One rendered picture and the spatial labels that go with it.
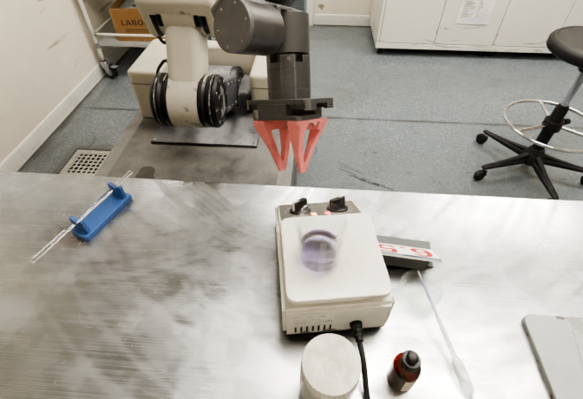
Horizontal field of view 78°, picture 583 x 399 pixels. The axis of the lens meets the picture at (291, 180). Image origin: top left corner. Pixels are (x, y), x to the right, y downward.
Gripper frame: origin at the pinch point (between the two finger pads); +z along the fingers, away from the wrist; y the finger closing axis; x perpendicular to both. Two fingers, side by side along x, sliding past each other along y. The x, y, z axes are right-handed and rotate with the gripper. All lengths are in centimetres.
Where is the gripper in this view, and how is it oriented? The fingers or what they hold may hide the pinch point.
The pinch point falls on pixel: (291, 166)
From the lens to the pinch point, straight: 50.4
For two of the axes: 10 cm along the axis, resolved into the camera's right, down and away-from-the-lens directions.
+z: 0.4, 9.7, 2.4
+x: 5.9, -2.1, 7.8
